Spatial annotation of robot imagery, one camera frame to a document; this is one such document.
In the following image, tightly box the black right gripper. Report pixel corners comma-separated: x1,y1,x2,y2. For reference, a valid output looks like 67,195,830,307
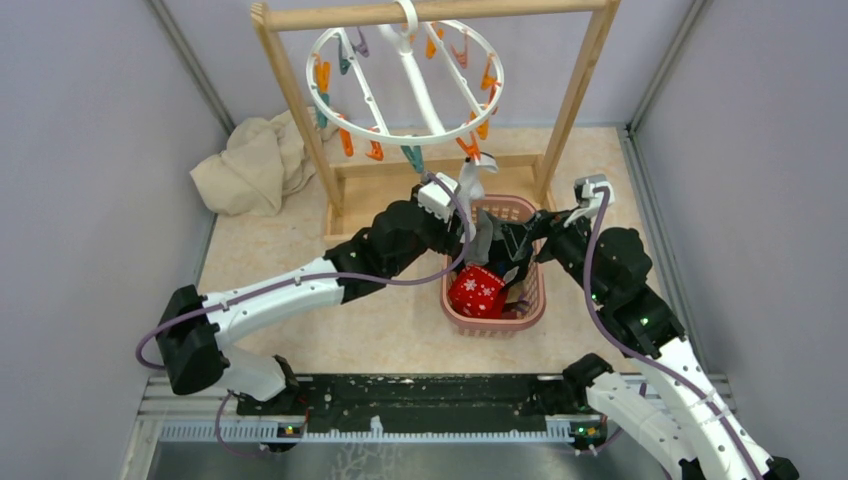
497,202,610,304

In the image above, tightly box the black sock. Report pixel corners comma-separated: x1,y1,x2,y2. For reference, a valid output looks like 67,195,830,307
485,224,534,288

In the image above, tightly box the pink plastic laundry basket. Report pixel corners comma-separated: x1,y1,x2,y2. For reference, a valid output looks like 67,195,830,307
440,195,547,338

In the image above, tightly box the red snowflake sock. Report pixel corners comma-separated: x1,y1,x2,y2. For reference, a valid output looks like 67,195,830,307
448,265,507,319

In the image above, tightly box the white sock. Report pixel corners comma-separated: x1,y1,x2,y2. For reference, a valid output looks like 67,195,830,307
457,152,499,219

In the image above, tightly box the lilac plastic clip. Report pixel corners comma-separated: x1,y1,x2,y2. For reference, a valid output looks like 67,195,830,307
351,26,370,58

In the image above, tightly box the grey sock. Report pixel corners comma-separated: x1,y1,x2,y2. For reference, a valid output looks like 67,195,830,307
465,208,509,266

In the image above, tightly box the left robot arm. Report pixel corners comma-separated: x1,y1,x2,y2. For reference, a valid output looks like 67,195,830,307
154,200,471,414

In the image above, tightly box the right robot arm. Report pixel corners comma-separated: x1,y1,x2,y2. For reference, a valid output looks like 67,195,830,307
492,210,800,479

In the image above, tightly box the white round clip hanger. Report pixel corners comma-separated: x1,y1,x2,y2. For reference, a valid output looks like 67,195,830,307
306,1,505,148

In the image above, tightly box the orange plastic clip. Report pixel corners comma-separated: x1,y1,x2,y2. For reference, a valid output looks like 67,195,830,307
455,132,481,162

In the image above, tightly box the teal plastic clip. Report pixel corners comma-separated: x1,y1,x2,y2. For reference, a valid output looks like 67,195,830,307
401,145,425,174

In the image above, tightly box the pink plastic clip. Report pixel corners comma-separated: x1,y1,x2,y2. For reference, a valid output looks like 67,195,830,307
450,30,470,70

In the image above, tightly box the beige crumpled cloth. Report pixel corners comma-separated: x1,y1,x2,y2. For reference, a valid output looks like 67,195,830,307
190,110,316,217

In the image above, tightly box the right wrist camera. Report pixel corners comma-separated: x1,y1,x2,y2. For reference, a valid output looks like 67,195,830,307
564,174,616,226

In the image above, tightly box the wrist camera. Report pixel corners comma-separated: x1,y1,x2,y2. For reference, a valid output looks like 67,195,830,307
564,174,616,226
414,172,459,223

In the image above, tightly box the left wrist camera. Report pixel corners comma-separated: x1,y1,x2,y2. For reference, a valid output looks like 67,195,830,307
414,172,459,223

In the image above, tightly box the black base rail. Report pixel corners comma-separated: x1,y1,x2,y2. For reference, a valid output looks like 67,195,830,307
236,374,610,449

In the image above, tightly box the wooden drying rack frame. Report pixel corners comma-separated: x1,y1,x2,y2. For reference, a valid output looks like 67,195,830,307
250,0,622,248

